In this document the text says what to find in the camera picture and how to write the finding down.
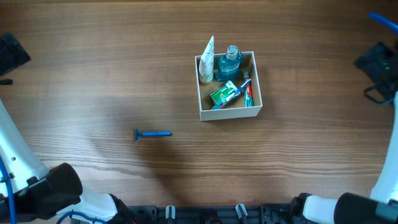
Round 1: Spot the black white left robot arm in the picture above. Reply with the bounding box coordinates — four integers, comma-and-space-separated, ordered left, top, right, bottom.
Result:
1, 106, 137, 224

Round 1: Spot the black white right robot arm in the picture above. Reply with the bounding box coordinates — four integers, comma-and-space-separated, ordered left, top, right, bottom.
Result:
286, 42, 397, 224

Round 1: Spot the green white toothpaste tube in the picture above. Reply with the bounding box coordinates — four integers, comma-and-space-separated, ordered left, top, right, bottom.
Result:
244, 72, 254, 108

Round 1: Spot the white cardboard box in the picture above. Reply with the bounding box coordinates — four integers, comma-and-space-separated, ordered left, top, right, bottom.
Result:
195, 52, 263, 121

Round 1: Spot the green soap packet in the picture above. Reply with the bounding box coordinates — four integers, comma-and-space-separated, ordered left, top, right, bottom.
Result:
210, 80, 241, 109

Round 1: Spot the blue white toothbrush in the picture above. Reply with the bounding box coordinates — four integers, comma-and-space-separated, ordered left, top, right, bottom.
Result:
226, 80, 249, 101

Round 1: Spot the blue mouthwash bottle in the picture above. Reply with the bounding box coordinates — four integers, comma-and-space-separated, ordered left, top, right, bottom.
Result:
216, 45, 243, 82

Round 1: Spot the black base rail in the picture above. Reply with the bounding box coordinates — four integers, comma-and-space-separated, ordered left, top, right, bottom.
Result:
129, 204, 301, 224

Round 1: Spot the blue disposable razor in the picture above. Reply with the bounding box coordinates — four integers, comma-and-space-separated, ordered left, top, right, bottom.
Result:
134, 129, 172, 142

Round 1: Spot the white leaf-print tube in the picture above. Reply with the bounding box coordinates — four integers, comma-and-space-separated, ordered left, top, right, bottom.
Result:
198, 36, 214, 84

